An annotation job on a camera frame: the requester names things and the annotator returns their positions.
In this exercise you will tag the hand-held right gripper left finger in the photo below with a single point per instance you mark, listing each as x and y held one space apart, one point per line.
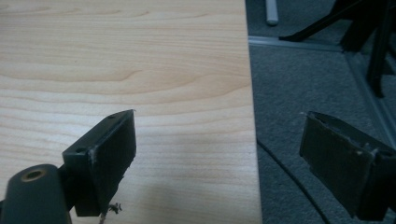
107 155

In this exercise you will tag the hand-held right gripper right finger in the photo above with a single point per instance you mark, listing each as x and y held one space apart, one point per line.
345 161

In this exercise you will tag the black tripod stand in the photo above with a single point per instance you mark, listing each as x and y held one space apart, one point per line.
367 28

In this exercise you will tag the white tube leg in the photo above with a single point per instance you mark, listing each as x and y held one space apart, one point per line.
271 11

